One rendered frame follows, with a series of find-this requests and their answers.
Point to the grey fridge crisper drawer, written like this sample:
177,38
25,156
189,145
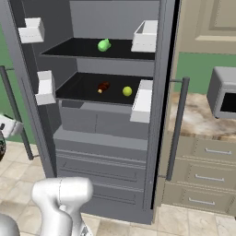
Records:
78,118
121,123

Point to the white fridge door bin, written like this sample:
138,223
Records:
145,38
46,89
30,30
142,104

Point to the grey left fridge door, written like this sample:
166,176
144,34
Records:
24,101

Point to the grey fridge body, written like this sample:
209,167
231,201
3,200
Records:
101,144

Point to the green pear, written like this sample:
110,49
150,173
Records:
103,45

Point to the grey fridge door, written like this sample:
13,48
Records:
157,101
24,101

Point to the grey right fridge door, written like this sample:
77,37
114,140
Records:
157,101

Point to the beige wall cupboard door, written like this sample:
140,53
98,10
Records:
209,26

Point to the black fridge shelf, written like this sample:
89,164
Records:
76,48
80,90

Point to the beige counter drawer front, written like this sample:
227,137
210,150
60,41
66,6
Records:
212,175
206,199
216,147

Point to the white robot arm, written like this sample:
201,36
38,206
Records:
58,206

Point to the grey microwave oven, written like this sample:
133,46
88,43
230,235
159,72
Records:
222,93

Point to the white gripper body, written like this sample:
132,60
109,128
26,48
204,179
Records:
14,126

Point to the grey freezer drawer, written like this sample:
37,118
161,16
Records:
98,164
113,193

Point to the brown bottle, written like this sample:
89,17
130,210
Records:
103,87

